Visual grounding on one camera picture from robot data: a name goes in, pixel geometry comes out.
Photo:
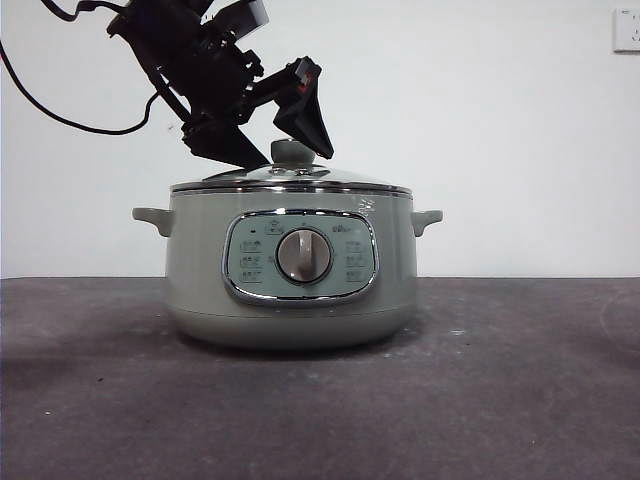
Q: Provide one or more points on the pale green electric cooking pot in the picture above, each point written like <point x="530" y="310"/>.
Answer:
<point x="200" y="275"/>

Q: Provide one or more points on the glass lid with green knob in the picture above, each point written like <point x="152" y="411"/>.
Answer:
<point x="290" y="150"/>

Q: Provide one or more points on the pale grey camera box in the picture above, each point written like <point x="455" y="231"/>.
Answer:
<point x="250" y="15"/>

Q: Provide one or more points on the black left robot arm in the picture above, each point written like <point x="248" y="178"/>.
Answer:
<point x="165" y="40"/>

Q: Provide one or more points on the white wall socket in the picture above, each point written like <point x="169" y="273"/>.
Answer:
<point x="629" y="30"/>

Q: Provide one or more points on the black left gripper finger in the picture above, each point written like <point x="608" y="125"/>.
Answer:
<point x="225" y="142"/>
<point x="307" y="120"/>

